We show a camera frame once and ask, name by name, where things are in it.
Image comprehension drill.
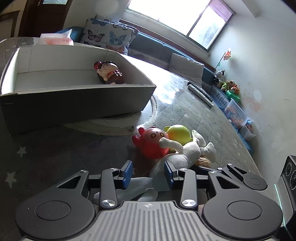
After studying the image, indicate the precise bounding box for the white plush toy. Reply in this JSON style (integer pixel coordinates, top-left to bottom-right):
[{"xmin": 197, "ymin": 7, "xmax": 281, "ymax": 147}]
[{"xmin": 93, "ymin": 129, "xmax": 217, "ymax": 207}]

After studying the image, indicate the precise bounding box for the round induction cooker plate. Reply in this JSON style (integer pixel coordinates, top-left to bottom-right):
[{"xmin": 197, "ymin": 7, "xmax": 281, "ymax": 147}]
[{"xmin": 63, "ymin": 96, "xmax": 158, "ymax": 136}]

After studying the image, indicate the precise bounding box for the dark wooden door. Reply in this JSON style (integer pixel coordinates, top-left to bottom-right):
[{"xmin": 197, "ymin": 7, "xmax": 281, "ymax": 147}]
[{"xmin": 18, "ymin": 0, "xmax": 72, "ymax": 37}]

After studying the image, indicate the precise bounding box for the green round toy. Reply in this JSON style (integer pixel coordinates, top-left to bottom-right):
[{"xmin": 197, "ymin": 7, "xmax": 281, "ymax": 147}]
[{"xmin": 164, "ymin": 125, "xmax": 192, "ymax": 146}]

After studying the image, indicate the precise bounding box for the clear plastic toy bin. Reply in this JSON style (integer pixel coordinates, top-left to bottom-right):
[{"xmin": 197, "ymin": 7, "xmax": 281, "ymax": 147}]
[{"xmin": 224, "ymin": 99, "xmax": 251, "ymax": 129}]

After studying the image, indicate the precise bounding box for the stuffed animals pile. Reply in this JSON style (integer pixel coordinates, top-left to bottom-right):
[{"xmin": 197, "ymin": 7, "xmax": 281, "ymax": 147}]
[{"xmin": 214, "ymin": 70, "xmax": 240, "ymax": 103}]

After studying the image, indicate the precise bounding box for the tan peanut toy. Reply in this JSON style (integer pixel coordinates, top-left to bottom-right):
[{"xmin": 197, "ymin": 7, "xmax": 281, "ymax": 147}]
[{"xmin": 195, "ymin": 156, "xmax": 211, "ymax": 168}]

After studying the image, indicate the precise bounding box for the grey remote control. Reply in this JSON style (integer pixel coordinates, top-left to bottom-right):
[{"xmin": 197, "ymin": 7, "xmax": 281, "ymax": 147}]
[{"xmin": 188, "ymin": 84, "xmax": 214, "ymax": 108}]

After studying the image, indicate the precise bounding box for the butterfly pattern pillow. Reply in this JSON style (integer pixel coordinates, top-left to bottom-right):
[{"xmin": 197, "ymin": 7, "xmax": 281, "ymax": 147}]
[{"xmin": 80, "ymin": 16, "xmax": 139, "ymax": 55}]

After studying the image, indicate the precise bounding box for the red round toy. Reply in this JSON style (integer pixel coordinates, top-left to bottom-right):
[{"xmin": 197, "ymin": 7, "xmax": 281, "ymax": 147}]
[{"xmin": 132, "ymin": 126, "xmax": 169, "ymax": 160}]

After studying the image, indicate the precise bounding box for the black remote control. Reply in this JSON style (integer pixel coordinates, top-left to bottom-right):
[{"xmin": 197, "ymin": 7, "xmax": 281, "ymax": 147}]
[{"xmin": 187, "ymin": 81, "xmax": 213, "ymax": 102}]

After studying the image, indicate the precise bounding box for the pink tissue pack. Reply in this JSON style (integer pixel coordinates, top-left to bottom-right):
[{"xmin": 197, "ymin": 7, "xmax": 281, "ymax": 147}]
[{"xmin": 38, "ymin": 29, "xmax": 74, "ymax": 46}]

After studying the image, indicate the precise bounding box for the flower pinwheel toy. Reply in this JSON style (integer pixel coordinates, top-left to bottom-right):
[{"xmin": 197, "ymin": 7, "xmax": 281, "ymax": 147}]
[{"xmin": 215, "ymin": 49, "xmax": 231, "ymax": 70}]

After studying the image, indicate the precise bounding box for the quilted grey table cover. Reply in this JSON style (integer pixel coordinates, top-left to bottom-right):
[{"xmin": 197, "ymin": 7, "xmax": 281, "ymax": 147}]
[{"xmin": 0, "ymin": 37, "xmax": 262, "ymax": 223}]

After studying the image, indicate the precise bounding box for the blue sofa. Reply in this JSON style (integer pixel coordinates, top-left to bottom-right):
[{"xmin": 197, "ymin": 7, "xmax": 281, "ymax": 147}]
[{"xmin": 55, "ymin": 26, "xmax": 230, "ymax": 112}]

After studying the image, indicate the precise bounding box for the grey cardboard box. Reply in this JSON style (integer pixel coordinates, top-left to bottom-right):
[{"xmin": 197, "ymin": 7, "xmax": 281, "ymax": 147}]
[{"xmin": 1, "ymin": 45, "xmax": 156, "ymax": 135}]

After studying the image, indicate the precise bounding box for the window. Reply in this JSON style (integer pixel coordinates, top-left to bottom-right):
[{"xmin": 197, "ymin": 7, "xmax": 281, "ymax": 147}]
[{"xmin": 126, "ymin": 0, "xmax": 235, "ymax": 52}]

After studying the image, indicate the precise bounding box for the red-haired doll toy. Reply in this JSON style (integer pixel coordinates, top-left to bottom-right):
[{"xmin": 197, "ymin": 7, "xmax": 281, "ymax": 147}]
[{"xmin": 94, "ymin": 61, "xmax": 125, "ymax": 84}]

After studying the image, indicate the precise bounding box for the grey cushion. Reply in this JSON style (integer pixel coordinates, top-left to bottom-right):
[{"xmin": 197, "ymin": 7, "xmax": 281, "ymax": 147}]
[{"xmin": 169, "ymin": 53, "xmax": 204, "ymax": 86}]

